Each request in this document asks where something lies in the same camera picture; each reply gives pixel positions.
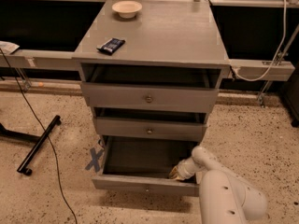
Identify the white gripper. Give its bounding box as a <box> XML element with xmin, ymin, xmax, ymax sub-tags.
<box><xmin>168</xmin><ymin>158</ymin><xmax>199</xmax><ymax>181</ymax></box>

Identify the grey bottom drawer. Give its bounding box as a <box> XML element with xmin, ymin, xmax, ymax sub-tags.
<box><xmin>92</xmin><ymin>136</ymin><xmax>199</xmax><ymax>197</ymax></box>

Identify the grey drawer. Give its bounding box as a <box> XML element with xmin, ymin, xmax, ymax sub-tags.
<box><xmin>93</xmin><ymin>107</ymin><xmax>207</xmax><ymax>142</ymax></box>
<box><xmin>81</xmin><ymin>65</ymin><xmax>220</xmax><ymax>113</ymax></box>
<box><xmin>92</xmin><ymin>136</ymin><xmax>199</xmax><ymax>197</ymax></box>

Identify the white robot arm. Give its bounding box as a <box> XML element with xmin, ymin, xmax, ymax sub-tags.
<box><xmin>169</xmin><ymin>146</ymin><xmax>268</xmax><ymax>224</ymax></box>

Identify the grey middle drawer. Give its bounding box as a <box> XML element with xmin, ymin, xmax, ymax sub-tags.
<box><xmin>93</xmin><ymin>107</ymin><xmax>207</xmax><ymax>142</ymax></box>

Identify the grey drawer cabinet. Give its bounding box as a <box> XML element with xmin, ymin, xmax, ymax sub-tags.
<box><xmin>72</xmin><ymin>0</ymin><xmax>232</xmax><ymax>145</ymax></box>

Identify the grey top drawer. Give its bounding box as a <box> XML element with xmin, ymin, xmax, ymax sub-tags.
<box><xmin>81</xmin><ymin>65</ymin><xmax>220</xmax><ymax>113</ymax></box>

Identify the blue tape cross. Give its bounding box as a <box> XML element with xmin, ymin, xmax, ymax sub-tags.
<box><xmin>85</xmin><ymin>147</ymin><xmax>104</xmax><ymax>173</ymax></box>

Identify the dark blue snack packet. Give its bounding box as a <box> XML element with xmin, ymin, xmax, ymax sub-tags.
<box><xmin>96</xmin><ymin>38</ymin><xmax>125</xmax><ymax>55</ymax></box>

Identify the dark cabinet at right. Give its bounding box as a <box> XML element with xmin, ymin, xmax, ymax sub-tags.
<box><xmin>281</xmin><ymin>62</ymin><xmax>299</xmax><ymax>127</ymax></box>

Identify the white ceramic bowl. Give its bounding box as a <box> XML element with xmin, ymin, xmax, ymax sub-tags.
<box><xmin>112</xmin><ymin>1</ymin><xmax>142</xmax><ymax>19</ymax></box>

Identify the black stand base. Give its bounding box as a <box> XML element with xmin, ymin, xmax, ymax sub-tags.
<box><xmin>0</xmin><ymin>115</ymin><xmax>61</xmax><ymax>175</ymax></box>

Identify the white paper sheet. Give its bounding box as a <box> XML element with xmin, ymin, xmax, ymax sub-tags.
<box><xmin>0</xmin><ymin>41</ymin><xmax>20</xmax><ymax>54</ymax></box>

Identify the black floor cable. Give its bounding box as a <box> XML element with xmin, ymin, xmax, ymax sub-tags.
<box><xmin>0</xmin><ymin>47</ymin><xmax>78</xmax><ymax>224</ymax></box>

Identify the white cable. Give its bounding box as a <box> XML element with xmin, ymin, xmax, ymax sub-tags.
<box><xmin>231</xmin><ymin>0</ymin><xmax>289</xmax><ymax>83</ymax></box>

